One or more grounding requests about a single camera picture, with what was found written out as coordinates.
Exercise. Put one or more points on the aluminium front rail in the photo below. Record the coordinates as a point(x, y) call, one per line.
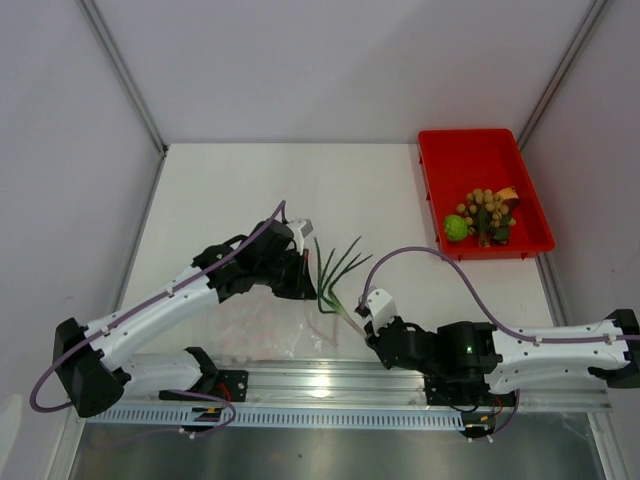
point(353, 384)

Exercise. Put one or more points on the white slotted cable duct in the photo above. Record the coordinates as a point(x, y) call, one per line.
point(249, 416)

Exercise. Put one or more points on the red plastic bin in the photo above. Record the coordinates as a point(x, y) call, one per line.
point(456, 162)

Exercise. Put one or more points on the aluminium corner post left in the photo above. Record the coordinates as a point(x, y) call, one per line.
point(107, 42)

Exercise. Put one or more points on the green custard apple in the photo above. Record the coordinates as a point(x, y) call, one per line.
point(455, 228)

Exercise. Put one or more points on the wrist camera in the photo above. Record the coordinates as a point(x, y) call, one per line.
point(378, 308)
point(301, 229)

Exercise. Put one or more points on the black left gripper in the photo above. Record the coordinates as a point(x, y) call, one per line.
point(301, 286)

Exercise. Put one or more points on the aluminium corner post right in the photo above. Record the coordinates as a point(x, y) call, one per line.
point(579, 40)

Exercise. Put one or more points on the green spring onion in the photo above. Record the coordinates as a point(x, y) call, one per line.
point(329, 274)

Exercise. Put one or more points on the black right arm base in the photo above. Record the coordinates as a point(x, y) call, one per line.
point(465, 396)

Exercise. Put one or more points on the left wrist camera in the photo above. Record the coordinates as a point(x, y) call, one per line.
point(301, 229)

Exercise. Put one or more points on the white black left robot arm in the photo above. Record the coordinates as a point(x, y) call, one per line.
point(100, 363)

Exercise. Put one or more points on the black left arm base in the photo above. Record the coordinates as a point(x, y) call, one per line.
point(229, 385)

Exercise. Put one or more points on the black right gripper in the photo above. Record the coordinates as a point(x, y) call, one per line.
point(394, 323)

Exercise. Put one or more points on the aluminium corner post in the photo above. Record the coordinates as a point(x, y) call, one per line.
point(107, 42)
point(579, 40)

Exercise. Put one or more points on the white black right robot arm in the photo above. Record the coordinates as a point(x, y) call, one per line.
point(608, 351)

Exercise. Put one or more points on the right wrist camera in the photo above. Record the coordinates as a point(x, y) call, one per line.
point(378, 308)

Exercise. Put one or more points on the clear pink-dotted zip bag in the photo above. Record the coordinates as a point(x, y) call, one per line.
point(258, 326)

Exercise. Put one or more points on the brown longan fruit bunch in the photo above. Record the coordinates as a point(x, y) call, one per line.
point(488, 220)

